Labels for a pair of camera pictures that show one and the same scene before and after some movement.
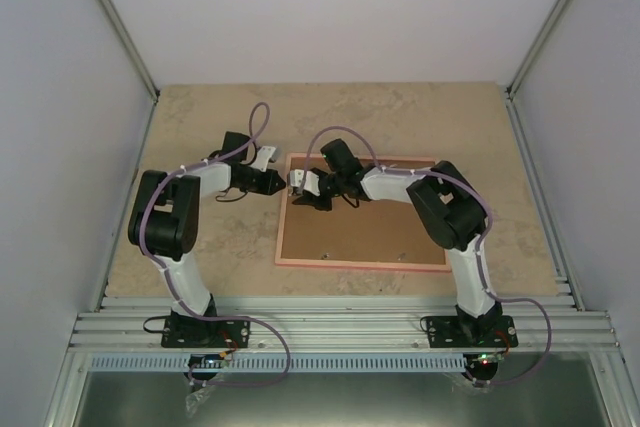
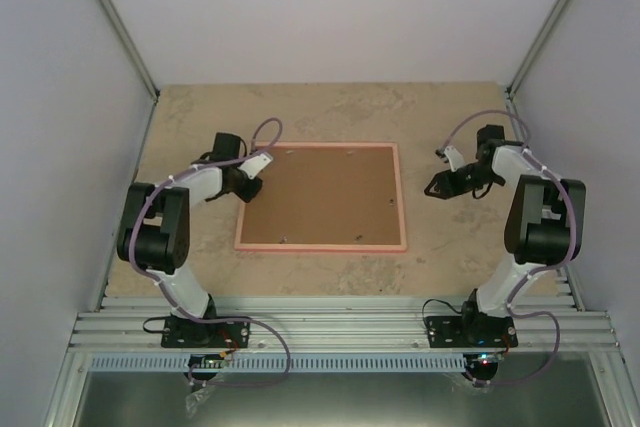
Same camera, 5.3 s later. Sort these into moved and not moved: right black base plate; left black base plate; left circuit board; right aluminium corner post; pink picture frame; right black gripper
Moved: right black gripper; pink picture frame
Not moved: right black base plate; right aluminium corner post; left black base plate; left circuit board
